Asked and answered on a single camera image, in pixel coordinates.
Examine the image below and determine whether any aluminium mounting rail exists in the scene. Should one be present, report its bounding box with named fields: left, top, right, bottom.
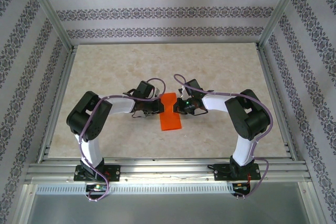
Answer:
left=25, top=157, right=313, bottom=183

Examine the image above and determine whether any aluminium table side rail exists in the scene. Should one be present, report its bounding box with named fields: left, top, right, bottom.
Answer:
left=256, top=45, right=300, bottom=162
left=36, top=45, right=78, bottom=164

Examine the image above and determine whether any aluminium frame post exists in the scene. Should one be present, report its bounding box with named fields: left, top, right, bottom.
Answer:
left=22, top=0, right=77, bottom=51
left=256, top=0, right=308, bottom=50

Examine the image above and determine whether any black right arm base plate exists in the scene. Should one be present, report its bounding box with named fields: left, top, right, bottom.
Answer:
left=214, top=163, right=261, bottom=182

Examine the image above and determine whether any thin black left gripper cable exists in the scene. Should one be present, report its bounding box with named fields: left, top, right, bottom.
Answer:
left=130, top=110, right=148, bottom=120

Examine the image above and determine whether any small green circuit board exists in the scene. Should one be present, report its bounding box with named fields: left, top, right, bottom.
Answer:
left=86, top=184, right=109, bottom=192
left=232, top=182, right=251, bottom=192

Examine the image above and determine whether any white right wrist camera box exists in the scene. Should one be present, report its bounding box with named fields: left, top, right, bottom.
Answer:
left=180, top=86, right=194, bottom=99

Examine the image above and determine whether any orange paper sheet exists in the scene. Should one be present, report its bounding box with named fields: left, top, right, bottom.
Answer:
left=159, top=92, right=182, bottom=132

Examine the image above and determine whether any slotted grey cable duct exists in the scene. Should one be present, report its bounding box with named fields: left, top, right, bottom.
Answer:
left=35, top=183, right=235, bottom=195

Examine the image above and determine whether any grey metal panel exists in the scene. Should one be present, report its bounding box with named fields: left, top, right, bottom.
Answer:
left=15, top=182, right=320, bottom=224

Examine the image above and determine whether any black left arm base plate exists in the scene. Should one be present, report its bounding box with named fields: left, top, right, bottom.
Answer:
left=73, top=165, right=121, bottom=182

